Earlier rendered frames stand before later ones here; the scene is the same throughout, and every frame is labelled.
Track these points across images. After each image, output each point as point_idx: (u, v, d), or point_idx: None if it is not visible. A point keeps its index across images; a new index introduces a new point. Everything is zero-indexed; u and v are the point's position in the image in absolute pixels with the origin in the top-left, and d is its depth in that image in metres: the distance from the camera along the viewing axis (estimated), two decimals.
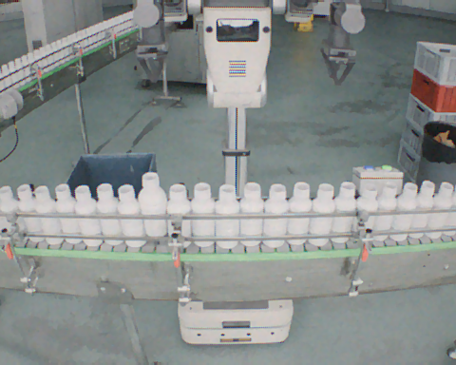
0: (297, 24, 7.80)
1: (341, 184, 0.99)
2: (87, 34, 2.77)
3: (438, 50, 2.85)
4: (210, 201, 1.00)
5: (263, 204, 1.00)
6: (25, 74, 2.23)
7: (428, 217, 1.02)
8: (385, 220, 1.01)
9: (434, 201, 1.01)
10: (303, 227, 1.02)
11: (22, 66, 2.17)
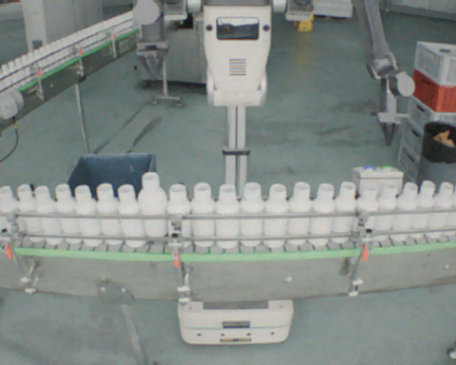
0: (297, 24, 7.80)
1: (341, 184, 0.99)
2: (87, 34, 2.77)
3: (438, 50, 2.85)
4: (210, 201, 1.00)
5: (263, 204, 1.00)
6: (25, 74, 2.23)
7: (428, 217, 1.02)
8: (385, 220, 1.01)
9: (434, 201, 1.01)
10: (304, 227, 1.02)
11: (22, 66, 2.17)
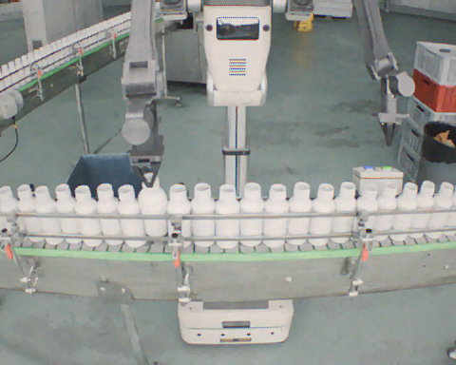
0: (297, 24, 7.80)
1: (341, 184, 0.99)
2: (87, 34, 2.77)
3: (438, 50, 2.85)
4: (210, 201, 1.00)
5: (263, 204, 1.00)
6: (25, 74, 2.23)
7: (428, 217, 1.02)
8: (385, 220, 1.01)
9: (434, 201, 1.01)
10: (304, 227, 1.02)
11: (22, 66, 2.17)
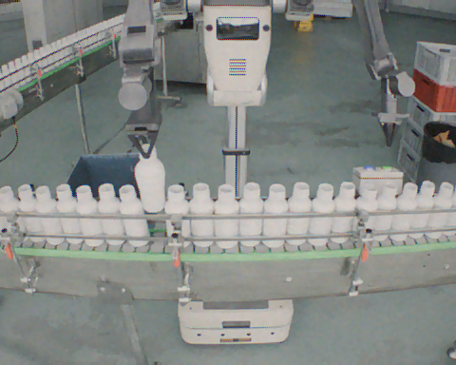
0: (297, 24, 7.80)
1: (341, 184, 0.99)
2: (87, 34, 2.77)
3: (438, 50, 2.85)
4: (209, 201, 1.00)
5: (262, 204, 1.00)
6: (25, 74, 2.23)
7: (428, 217, 1.02)
8: (385, 220, 1.01)
9: (434, 201, 1.01)
10: (303, 227, 1.02)
11: (22, 66, 2.17)
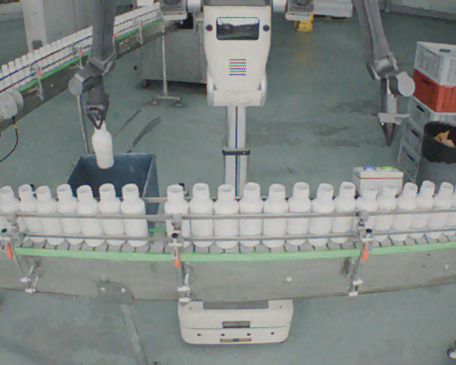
0: (297, 24, 7.80)
1: (341, 184, 0.99)
2: (87, 34, 2.77)
3: (438, 50, 2.85)
4: (208, 201, 1.00)
5: (262, 204, 1.00)
6: (25, 74, 2.23)
7: (428, 217, 1.02)
8: (385, 220, 1.01)
9: (434, 201, 1.01)
10: (303, 227, 1.02)
11: (22, 66, 2.17)
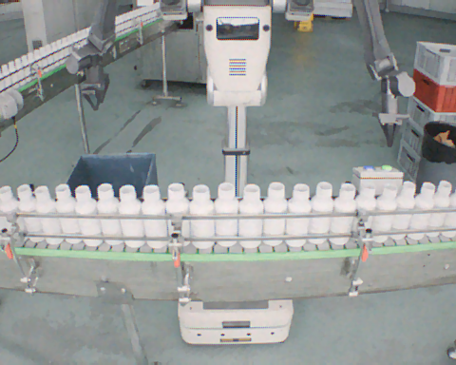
0: (297, 24, 7.80)
1: (317, 184, 0.99)
2: (87, 34, 2.77)
3: (438, 50, 2.85)
4: (183, 201, 0.99)
5: (237, 205, 1.00)
6: (25, 74, 2.23)
7: (409, 218, 1.02)
8: None
9: (415, 202, 1.01)
10: (278, 228, 1.02)
11: (22, 66, 2.17)
